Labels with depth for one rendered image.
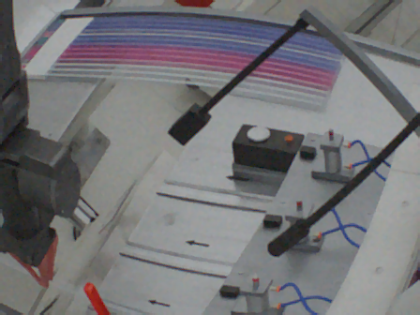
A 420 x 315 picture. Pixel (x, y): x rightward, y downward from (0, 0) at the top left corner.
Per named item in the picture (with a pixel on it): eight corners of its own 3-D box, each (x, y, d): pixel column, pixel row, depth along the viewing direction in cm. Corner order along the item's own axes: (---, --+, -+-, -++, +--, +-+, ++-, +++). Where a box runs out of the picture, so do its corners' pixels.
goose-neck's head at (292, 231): (262, 250, 96) (292, 228, 93) (270, 237, 98) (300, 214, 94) (277, 261, 97) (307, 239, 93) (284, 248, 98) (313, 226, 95)
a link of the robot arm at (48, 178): (9, 76, 103) (-27, 116, 96) (80, 82, 98) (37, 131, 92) (20, 164, 109) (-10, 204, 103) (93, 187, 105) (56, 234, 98)
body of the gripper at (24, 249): (62, 217, 112) (48, 163, 108) (32, 269, 105) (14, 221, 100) (23, 202, 115) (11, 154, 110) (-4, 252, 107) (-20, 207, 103)
